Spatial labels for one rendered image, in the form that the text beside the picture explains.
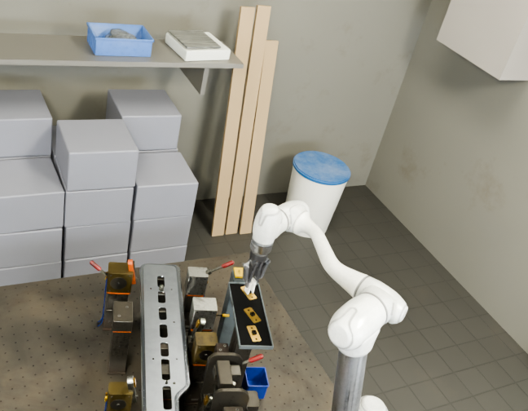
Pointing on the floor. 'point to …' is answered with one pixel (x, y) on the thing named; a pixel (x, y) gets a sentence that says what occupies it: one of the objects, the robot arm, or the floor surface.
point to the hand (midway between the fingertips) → (250, 285)
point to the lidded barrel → (318, 184)
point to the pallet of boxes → (85, 187)
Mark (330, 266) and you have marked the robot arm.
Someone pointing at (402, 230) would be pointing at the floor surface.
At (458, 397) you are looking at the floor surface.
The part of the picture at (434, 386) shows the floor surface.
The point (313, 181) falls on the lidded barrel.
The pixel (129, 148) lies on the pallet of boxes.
